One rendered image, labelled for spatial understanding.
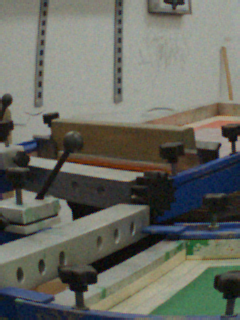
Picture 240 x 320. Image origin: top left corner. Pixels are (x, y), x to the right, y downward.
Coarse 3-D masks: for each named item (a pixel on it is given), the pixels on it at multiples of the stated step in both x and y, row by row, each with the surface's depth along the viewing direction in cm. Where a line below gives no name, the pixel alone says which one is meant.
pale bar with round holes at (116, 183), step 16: (32, 160) 170; (48, 160) 168; (32, 176) 168; (64, 176) 158; (80, 176) 154; (96, 176) 151; (112, 176) 150; (128, 176) 148; (48, 192) 163; (64, 192) 159; (80, 192) 155; (96, 192) 152; (112, 192) 149; (128, 192) 146
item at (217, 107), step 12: (180, 108) 240; (192, 108) 239; (204, 108) 241; (216, 108) 244; (228, 108) 241; (144, 120) 229; (156, 120) 230; (168, 120) 232; (180, 120) 235; (192, 120) 238; (36, 156) 206; (36, 192) 181; (84, 204) 169; (96, 204) 166
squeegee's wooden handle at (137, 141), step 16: (64, 128) 198; (80, 128) 194; (96, 128) 190; (112, 128) 186; (128, 128) 183; (144, 128) 180; (160, 128) 177; (176, 128) 174; (192, 128) 173; (96, 144) 191; (112, 144) 187; (128, 144) 184; (144, 144) 180; (160, 144) 177; (192, 144) 174; (144, 160) 181; (160, 160) 178
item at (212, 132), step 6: (198, 126) 232; (204, 126) 231; (210, 126) 230; (216, 126) 229; (198, 132) 224; (204, 132) 223; (210, 132) 222; (216, 132) 221; (198, 138) 217; (204, 138) 216; (210, 138) 215; (216, 138) 214; (222, 138) 213
